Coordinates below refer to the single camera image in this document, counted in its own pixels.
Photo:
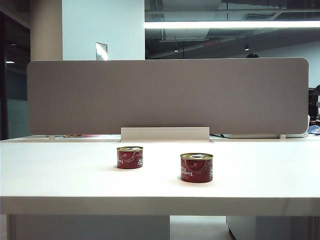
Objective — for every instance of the grey fabric desk divider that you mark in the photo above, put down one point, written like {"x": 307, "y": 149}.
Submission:
{"x": 167, "y": 95}

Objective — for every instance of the blue cloth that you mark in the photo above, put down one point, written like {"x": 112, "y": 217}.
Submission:
{"x": 314, "y": 130}

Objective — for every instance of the red tomato paste can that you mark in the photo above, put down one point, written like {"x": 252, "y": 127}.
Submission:
{"x": 128, "y": 160}
{"x": 196, "y": 170}

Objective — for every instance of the dark office chair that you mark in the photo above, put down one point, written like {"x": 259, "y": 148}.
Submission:
{"x": 313, "y": 105}

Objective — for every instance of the white desk support panel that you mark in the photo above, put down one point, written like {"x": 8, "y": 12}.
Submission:
{"x": 87, "y": 228}

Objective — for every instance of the long ceiling light strip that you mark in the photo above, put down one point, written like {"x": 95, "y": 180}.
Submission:
{"x": 230, "y": 24}

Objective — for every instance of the framed wall poster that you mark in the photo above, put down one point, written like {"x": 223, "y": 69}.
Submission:
{"x": 101, "y": 51}

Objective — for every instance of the ceiling air vent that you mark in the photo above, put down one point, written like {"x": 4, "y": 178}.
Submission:
{"x": 260, "y": 16}

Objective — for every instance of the black pendant ceiling lamp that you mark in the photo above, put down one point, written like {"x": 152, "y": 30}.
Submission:
{"x": 247, "y": 47}

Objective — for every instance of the dark-haired person head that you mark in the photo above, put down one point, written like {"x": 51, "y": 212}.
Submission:
{"x": 252, "y": 55}

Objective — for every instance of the white divider bracket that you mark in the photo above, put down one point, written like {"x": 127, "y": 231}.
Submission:
{"x": 51, "y": 137}
{"x": 282, "y": 136}

